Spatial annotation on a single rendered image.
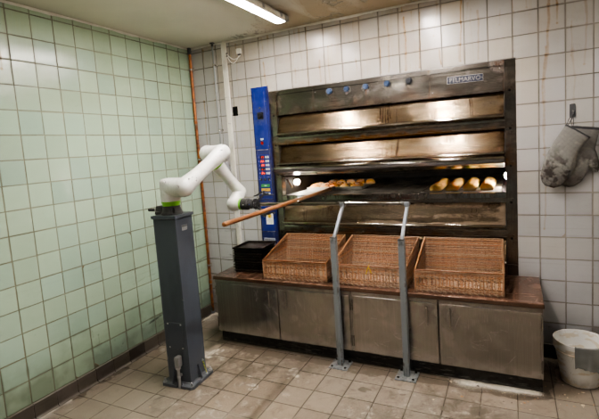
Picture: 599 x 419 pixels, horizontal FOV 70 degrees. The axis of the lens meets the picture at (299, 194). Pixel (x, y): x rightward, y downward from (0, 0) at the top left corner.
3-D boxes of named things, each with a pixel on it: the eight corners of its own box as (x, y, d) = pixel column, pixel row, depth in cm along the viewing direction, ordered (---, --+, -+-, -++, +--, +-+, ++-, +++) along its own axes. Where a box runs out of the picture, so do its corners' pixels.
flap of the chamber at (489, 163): (273, 172, 369) (283, 175, 387) (504, 162, 290) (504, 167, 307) (273, 169, 369) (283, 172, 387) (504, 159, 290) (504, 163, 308)
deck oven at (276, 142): (340, 265, 576) (331, 106, 554) (516, 276, 483) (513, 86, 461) (269, 320, 407) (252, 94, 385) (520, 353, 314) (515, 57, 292)
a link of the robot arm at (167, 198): (170, 207, 286) (168, 178, 284) (157, 206, 296) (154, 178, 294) (187, 204, 296) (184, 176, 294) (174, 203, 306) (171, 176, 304)
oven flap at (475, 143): (280, 167, 381) (283, 144, 385) (504, 156, 302) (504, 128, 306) (277, 165, 377) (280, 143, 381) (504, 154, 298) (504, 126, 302)
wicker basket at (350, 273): (353, 266, 361) (351, 234, 358) (422, 270, 336) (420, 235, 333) (331, 283, 318) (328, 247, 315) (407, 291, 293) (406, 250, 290)
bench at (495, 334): (252, 317, 415) (248, 258, 409) (539, 355, 308) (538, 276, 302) (217, 342, 365) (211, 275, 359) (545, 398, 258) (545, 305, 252)
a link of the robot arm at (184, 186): (177, 185, 274) (228, 139, 306) (163, 185, 284) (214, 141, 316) (188, 201, 280) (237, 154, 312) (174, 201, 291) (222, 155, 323)
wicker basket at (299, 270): (289, 262, 387) (286, 232, 384) (348, 266, 363) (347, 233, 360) (262, 278, 344) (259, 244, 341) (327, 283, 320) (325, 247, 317)
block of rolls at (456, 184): (439, 184, 396) (439, 177, 396) (496, 182, 375) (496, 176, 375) (428, 191, 342) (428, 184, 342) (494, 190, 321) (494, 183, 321)
